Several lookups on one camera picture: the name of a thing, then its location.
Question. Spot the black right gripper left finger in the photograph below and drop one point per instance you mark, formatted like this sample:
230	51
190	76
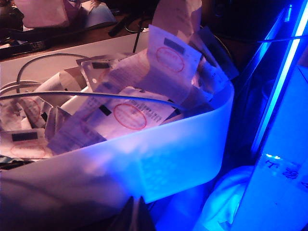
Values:
127	216

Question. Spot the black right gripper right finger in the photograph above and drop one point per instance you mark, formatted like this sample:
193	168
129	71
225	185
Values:
145	216

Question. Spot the translucent plastic storage box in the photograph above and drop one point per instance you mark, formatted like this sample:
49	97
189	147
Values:
168	154

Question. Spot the white liquid glue bottle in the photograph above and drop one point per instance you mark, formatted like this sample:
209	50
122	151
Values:
51	83

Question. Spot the long receipt with red stamp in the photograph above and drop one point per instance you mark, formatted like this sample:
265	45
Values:
130	115

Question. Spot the flat receipt with black bar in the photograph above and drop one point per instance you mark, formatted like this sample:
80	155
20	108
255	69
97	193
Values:
24	144

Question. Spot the white carton with handwriting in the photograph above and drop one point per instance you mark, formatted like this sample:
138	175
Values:
276	180

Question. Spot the crumpled receipt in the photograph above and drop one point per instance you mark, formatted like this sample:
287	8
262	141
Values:
24	113

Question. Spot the receipt with large red stamp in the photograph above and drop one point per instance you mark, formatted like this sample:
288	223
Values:
168	57

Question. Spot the dark shaded receipt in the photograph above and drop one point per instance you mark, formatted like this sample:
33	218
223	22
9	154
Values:
211	60

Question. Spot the blue flat pad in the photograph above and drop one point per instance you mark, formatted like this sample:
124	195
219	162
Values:
101	15

